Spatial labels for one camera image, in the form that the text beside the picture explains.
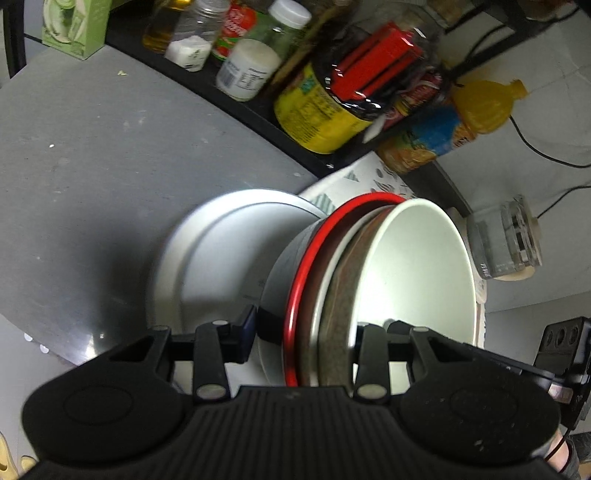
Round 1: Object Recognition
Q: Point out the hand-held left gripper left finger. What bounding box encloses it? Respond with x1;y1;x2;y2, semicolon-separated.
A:
108;305;257;401

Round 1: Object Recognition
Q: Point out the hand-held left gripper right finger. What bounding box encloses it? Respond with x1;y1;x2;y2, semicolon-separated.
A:
351;320;497;401

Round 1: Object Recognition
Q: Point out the red and black bowl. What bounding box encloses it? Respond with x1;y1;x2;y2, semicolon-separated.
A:
256;193;409;388

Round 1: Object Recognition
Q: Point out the white plate with flower print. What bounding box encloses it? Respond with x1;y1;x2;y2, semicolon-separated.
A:
147;188;331;384

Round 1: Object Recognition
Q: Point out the cream kettle base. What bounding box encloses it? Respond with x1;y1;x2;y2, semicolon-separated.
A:
443;208;536;301

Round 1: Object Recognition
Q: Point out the patterned fringed table cloth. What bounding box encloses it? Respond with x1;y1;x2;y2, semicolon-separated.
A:
298;152;488;342

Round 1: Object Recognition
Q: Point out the orange juice bottle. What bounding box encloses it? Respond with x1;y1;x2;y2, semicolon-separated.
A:
376;79;528;175

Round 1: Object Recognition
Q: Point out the white-capped jar of powder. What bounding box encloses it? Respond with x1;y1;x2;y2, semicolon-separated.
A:
215;0;312;102

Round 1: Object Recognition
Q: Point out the pale yellow object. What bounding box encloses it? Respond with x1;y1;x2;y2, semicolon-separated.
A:
0;431;38;480

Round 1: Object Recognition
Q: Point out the small clear shaker jar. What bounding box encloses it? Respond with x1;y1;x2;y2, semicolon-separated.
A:
164;0;232;73

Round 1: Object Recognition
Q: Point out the yellow-capped green-label bottle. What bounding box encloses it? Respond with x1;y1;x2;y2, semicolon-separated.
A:
211;0;259;63

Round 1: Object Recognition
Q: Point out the white-topped oil bottle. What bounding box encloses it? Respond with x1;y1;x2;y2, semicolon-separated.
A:
142;0;195;55

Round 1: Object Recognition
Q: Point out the pale green carton box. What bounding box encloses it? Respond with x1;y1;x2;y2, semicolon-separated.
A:
41;0;114;61

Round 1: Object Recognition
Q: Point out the glass kettle with cream handle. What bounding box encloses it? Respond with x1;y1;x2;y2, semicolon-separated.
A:
464;196;543;280

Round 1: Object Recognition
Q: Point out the black power cable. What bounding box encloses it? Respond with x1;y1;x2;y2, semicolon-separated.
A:
508;115;591;169
533;185;591;217

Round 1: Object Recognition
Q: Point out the red-handled soy sauce bottle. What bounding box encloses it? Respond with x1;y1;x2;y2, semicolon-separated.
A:
273;14;446;155

